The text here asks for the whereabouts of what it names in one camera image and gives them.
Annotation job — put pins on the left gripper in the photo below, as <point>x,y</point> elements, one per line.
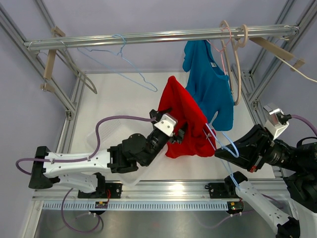
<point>178,138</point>

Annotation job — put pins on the wooden hanger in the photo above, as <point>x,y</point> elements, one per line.
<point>236,43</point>
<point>284,56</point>
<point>65,58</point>

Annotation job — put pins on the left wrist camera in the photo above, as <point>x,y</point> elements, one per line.
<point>166,124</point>

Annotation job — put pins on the white slotted cable duct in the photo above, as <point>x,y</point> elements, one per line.
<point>137,206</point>

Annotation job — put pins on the aluminium front rail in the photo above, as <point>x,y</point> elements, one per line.
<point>192,190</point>

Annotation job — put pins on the blue t shirt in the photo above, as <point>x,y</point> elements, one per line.
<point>208,85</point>

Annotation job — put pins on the red t shirt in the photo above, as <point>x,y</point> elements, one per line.
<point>186,110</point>

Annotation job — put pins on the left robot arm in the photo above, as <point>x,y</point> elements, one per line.
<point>85,172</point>

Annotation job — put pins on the metal hanging rail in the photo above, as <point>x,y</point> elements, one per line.
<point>221,33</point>

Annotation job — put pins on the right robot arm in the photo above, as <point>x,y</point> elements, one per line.
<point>302,189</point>

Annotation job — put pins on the blue wire hanger with shirt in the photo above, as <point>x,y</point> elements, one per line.
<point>234,153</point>

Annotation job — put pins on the pink wire hanger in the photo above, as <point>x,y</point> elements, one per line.
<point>223,54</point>

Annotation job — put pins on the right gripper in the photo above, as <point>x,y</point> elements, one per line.
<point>258,141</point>

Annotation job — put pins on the wooden hanger far right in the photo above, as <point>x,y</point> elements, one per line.
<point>284,56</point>

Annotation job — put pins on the white plastic basket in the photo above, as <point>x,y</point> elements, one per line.
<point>131,155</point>

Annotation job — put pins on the wooden hanger left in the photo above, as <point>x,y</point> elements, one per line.
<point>65,58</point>

